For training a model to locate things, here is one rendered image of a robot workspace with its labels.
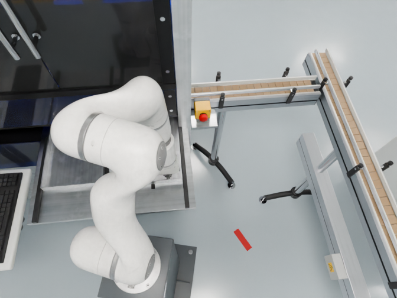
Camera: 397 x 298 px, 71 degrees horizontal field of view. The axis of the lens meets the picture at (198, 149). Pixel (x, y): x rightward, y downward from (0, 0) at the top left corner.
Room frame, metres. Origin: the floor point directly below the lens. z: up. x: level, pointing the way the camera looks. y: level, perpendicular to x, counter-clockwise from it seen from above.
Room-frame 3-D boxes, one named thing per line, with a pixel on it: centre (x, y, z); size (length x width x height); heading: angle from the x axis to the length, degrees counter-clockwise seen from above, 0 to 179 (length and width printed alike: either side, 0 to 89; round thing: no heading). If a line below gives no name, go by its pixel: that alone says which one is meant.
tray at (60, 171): (0.55, 0.56, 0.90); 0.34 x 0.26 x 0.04; 9
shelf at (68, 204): (0.51, 0.38, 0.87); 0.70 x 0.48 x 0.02; 99
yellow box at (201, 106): (0.77, -0.01, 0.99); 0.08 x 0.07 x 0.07; 9
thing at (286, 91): (0.95, -0.26, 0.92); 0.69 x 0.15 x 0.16; 99
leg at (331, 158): (0.71, -0.73, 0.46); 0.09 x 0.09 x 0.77; 9
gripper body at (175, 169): (0.46, 0.13, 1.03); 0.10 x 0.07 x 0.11; 99
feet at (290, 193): (0.71, -0.73, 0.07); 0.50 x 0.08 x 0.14; 99
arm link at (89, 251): (0.09, 0.25, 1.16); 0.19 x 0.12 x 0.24; 77
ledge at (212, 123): (0.81, -0.01, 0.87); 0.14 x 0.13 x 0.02; 9
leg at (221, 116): (0.93, -0.12, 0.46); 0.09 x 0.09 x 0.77; 9
